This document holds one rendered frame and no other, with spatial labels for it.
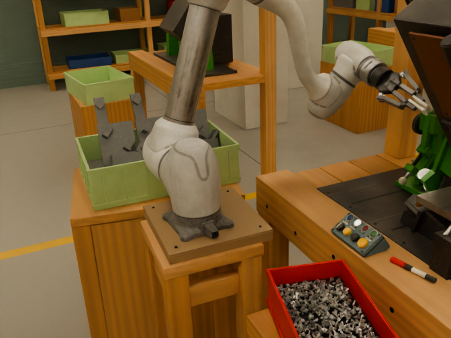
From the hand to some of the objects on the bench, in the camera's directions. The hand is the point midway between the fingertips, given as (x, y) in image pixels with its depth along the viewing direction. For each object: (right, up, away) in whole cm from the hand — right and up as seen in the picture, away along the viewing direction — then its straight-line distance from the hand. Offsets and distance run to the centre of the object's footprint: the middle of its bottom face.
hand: (419, 104), depth 152 cm
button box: (-20, -43, -6) cm, 48 cm away
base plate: (+15, -43, -12) cm, 47 cm away
